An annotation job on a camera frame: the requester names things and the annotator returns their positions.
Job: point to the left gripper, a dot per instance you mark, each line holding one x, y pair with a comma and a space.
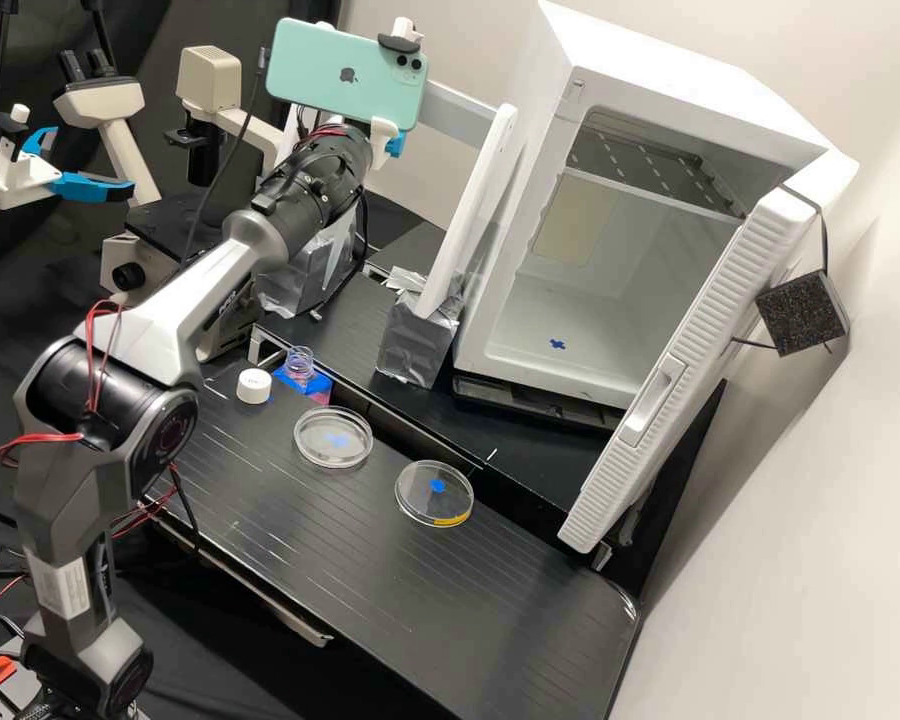
15, 180

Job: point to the black platform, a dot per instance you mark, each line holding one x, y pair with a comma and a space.
345, 330
420, 615

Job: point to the white incubator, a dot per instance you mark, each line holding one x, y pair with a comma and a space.
645, 97

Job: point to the right wrist camera phone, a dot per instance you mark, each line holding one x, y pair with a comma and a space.
330, 71

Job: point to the incubator door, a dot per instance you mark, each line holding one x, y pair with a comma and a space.
690, 375

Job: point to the white cap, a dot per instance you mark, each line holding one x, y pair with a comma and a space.
254, 386

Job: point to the petri dish lid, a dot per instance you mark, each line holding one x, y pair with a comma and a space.
434, 493

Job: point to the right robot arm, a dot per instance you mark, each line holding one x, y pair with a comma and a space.
195, 277

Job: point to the small bottle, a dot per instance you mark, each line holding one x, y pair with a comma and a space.
301, 364

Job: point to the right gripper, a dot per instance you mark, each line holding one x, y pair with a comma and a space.
381, 135

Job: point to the blue bottle holder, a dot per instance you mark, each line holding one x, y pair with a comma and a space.
311, 386

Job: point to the petri dish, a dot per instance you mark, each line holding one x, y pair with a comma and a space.
333, 437

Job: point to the cream microscope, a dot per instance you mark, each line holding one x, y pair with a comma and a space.
208, 79

